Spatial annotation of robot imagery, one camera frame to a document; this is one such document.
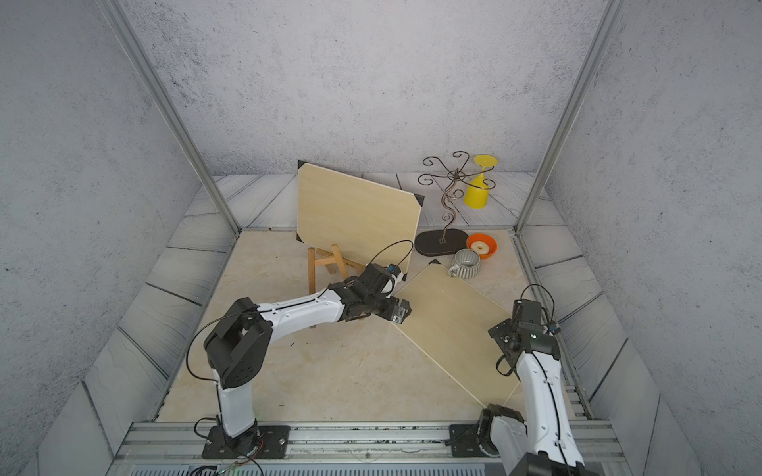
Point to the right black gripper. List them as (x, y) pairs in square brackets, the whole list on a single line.
[(503, 331)]

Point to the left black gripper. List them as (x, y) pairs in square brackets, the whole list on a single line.
[(392, 314)]

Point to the light wooden canvas board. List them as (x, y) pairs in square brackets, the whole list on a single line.
[(450, 320), (369, 222)]

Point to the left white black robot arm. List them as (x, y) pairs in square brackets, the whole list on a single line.
[(237, 347)]

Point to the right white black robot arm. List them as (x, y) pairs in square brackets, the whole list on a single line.
[(538, 441)]

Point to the brown metal scroll stand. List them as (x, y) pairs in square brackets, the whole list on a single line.
[(448, 240)]

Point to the grey striped ceramic mug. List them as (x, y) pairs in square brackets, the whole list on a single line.
[(466, 265)]

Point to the orange bowl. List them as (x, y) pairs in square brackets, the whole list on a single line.
[(484, 245)]

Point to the yellow plastic goblet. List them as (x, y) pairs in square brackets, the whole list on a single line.
[(477, 192)]

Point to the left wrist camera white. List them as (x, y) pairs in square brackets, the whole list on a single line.
[(394, 277)]

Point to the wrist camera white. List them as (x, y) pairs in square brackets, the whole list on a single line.
[(552, 328), (394, 277)]

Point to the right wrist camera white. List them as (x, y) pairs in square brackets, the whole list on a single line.
[(552, 328)]

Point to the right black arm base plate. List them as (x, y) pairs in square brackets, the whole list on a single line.
[(467, 441)]

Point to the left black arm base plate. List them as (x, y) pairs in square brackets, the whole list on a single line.
[(260, 442)]

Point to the aluminium front rail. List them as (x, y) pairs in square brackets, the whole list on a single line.
[(310, 448)]

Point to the right aluminium frame post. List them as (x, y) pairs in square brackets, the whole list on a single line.
[(612, 14)]

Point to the aluminium frame post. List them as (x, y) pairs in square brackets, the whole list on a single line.
[(124, 33), (612, 14)]

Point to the left aluminium frame post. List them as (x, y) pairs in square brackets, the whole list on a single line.
[(124, 33)]

